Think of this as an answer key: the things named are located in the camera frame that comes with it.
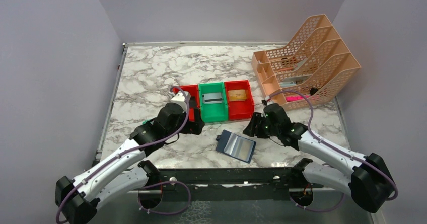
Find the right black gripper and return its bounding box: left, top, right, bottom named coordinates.
left=243, top=111, right=280, bottom=138

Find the navy blue card holder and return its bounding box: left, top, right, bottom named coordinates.
left=216, top=130, right=256, bottom=163

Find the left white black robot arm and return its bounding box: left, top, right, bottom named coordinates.
left=55, top=101, right=204, bottom=223

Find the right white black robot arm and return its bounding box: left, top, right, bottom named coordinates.
left=243, top=103, right=398, bottom=213

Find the red bin with gold card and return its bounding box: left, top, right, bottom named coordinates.
left=224, top=80, right=254, bottom=121

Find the silver card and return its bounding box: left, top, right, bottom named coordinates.
left=202, top=92, right=223, bottom=104

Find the red bin with black card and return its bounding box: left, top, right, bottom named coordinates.
left=180, top=85, right=201, bottom=122

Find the green plastic bin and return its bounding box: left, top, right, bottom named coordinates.
left=198, top=82, right=229, bottom=123

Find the silver gray item in organizer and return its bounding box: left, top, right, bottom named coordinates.
left=279, top=76, right=310, bottom=88

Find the black clip in organizer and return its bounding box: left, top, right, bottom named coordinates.
left=310, top=88, right=319, bottom=96

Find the peach plastic file organizer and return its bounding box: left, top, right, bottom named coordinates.
left=251, top=14, right=361, bottom=110

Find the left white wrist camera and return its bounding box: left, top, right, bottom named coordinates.
left=170, top=91, right=191, bottom=109

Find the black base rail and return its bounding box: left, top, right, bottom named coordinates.
left=137, top=166, right=310, bottom=203

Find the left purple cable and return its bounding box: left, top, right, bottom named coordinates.
left=55, top=86, right=191, bottom=224

